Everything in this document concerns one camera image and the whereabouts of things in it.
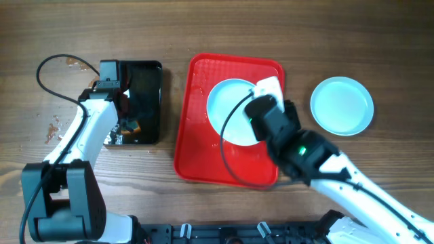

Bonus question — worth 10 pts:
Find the green and orange sponge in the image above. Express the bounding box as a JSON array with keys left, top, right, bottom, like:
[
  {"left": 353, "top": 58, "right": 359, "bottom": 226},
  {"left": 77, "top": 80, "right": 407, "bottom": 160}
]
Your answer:
[{"left": 121, "top": 121, "right": 141, "bottom": 135}]

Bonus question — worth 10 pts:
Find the white plate with red speck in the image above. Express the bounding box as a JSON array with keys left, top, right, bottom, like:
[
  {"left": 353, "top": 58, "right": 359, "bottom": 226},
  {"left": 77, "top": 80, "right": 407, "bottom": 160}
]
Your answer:
[{"left": 206, "top": 79, "right": 258, "bottom": 146}]

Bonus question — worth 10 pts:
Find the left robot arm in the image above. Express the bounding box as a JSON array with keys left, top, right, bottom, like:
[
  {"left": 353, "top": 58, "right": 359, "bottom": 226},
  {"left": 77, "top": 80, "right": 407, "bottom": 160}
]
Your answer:
[{"left": 20, "top": 89, "right": 140, "bottom": 243}]

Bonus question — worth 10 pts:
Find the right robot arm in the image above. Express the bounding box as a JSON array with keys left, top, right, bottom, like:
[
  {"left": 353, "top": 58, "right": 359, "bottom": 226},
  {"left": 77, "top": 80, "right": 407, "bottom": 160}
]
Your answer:
[{"left": 264, "top": 98, "right": 433, "bottom": 243}]

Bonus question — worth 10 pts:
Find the black water tray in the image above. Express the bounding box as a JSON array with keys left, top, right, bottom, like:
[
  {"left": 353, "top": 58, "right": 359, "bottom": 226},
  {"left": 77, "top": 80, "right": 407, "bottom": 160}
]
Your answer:
[{"left": 104, "top": 60, "right": 163, "bottom": 146}]

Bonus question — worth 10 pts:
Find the red plastic tray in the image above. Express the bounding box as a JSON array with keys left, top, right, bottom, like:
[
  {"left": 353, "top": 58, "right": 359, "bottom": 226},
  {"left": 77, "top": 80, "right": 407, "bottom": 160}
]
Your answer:
[{"left": 174, "top": 53, "right": 285, "bottom": 186}]

